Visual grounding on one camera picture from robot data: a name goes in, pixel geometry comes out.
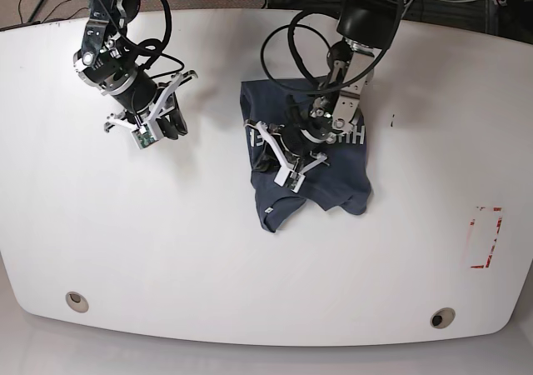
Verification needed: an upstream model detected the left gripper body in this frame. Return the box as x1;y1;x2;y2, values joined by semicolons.
244;119;328;174

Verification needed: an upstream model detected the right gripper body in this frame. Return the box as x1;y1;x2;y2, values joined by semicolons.
103;70;198;136

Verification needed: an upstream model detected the dark blue t-shirt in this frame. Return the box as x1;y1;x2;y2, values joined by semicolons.
240;80;371;233

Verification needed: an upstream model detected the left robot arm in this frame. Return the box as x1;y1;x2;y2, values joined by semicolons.
246;0;411;185

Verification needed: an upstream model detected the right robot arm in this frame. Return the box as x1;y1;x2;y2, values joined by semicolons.
73;0;197;149

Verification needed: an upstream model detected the red tape rectangle marking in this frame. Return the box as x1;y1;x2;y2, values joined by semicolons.
465;206;503;269

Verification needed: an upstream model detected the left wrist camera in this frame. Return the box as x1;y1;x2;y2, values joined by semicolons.
274;167;306;193

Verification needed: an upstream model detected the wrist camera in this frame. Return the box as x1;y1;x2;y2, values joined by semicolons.
274;167;306;193
131;124;161;149

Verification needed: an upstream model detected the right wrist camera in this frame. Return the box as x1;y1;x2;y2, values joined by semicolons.
131;124;161;149

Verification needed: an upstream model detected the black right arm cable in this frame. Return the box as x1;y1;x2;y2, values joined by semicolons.
81;0;187;76

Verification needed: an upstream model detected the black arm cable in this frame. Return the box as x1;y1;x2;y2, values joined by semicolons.
81;0;187;76
260;0;411;101

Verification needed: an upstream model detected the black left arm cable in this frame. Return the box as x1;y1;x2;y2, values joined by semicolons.
260;0;411;101

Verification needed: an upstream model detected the left table cable grommet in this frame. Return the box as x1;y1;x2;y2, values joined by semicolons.
65;292;89;313

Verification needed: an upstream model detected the table cable grommet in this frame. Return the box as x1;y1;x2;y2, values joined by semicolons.
430;307;456;329
65;292;89;313

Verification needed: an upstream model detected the right table cable grommet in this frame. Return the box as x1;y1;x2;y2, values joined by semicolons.
430;307;456;329

